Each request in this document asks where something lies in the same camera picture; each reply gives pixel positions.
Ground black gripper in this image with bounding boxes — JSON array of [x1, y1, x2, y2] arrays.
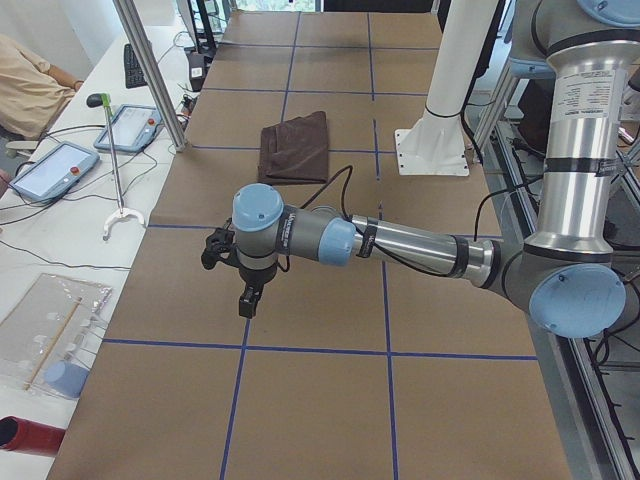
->
[[238, 264, 276, 319]]

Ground dark brown t-shirt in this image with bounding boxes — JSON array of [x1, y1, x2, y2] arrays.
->
[[258, 111, 329, 185]]

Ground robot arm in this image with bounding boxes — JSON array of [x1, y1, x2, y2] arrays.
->
[[224, 1, 639, 338]]

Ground clear plastic tray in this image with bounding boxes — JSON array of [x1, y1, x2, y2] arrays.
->
[[1, 274, 112, 399]]

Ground far teach pendant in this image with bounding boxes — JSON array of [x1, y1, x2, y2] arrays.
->
[[110, 104, 162, 153]]

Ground teach pendant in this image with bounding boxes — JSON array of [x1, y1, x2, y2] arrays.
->
[[110, 104, 162, 153], [10, 142, 100, 202]]

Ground near teach pendant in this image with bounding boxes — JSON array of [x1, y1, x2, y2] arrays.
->
[[10, 142, 100, 202]]

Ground black keyboard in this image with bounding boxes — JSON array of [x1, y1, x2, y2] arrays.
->
[[123, 43, 147, 89]]

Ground red cylinder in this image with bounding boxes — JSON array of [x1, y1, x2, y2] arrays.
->
[[1, 416, 66, 457]]

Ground person in beige shirt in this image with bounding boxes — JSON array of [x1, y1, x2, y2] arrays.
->
[[1, 35, 84, 140]]

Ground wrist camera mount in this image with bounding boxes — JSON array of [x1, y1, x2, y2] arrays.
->
[[201, 227, 240, 270]]

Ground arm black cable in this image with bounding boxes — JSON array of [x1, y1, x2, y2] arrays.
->
[[279, 165, 546, 279]]

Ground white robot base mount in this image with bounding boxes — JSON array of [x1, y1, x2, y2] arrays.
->
[[395, 0, 502, 177]]

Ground green handled reacher grabber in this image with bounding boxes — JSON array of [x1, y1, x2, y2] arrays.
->
[[99, 93, 145, 241]]

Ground aluminium frame post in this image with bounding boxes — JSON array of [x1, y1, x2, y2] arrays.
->
[[113, 0, 187, 152]]

